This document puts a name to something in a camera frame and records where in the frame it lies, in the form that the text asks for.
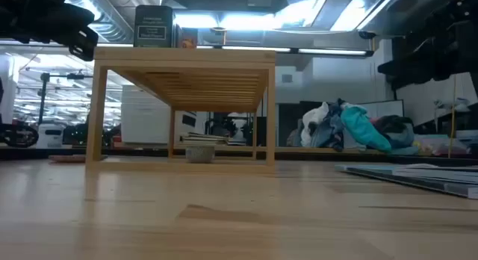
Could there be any pile of clothes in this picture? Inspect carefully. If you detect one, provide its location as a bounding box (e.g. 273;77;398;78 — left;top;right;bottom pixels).
371;115;419;156

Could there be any black aluminium table frame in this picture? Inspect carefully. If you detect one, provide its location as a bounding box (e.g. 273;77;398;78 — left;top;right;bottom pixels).
0;146;478;167

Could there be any long ceiling light fixture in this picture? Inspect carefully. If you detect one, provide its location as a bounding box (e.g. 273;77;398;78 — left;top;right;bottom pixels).
0;38;135;49
220;46;374;56

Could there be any white container with black handle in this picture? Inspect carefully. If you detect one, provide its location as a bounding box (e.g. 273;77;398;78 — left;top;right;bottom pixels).
36;123;64;149

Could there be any teal cloth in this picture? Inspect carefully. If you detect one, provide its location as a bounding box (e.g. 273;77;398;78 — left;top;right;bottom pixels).
340;105;393;154

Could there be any thin yellow cable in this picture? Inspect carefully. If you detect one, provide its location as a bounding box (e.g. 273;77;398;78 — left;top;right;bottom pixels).
447;75;459;159

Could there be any white panel with black frame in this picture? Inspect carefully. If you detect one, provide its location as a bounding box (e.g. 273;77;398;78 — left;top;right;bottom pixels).
360;99;406;119

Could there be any white storage cabinet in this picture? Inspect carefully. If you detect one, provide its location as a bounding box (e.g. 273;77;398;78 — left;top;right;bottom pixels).
121;84;198;145

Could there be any black office chair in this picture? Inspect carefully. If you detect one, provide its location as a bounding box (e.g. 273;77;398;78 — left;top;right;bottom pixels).
0;123;40;148

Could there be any wooden slatted shelf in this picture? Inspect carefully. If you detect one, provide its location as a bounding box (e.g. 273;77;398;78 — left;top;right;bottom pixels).
84;46;276;174

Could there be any round flat tin lid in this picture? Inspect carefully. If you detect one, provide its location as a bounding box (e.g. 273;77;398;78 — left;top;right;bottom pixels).
48;154;87;164

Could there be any black and white machine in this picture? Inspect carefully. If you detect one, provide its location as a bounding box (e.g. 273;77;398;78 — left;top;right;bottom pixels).
204;112;268;147

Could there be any pink patterned fabric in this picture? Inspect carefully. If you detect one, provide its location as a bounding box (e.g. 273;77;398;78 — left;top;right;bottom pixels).
412;134;471;158

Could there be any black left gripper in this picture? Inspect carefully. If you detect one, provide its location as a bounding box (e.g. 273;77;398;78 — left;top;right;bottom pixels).
22;0;99;62

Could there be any green black pepper tin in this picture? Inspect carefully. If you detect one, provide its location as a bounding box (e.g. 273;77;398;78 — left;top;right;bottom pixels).
133;4;176;49

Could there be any stack of magazines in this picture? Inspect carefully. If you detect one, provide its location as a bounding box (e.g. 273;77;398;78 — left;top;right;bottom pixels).
180;131;229;146

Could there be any white cloth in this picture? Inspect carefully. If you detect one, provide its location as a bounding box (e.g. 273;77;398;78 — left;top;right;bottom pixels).
300;101;330;148

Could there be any orange taco mix packet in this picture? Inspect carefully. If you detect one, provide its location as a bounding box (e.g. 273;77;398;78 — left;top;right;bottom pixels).
175;25;199;49

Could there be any black pole stand frame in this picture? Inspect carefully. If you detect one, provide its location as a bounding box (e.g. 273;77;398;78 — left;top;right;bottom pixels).
38;71;94;126

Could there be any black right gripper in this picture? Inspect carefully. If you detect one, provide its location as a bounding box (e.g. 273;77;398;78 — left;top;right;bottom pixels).
376;0;471;90

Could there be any dark equipment with green lights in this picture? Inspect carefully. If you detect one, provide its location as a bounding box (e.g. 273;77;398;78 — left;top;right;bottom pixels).
63;123;113;147

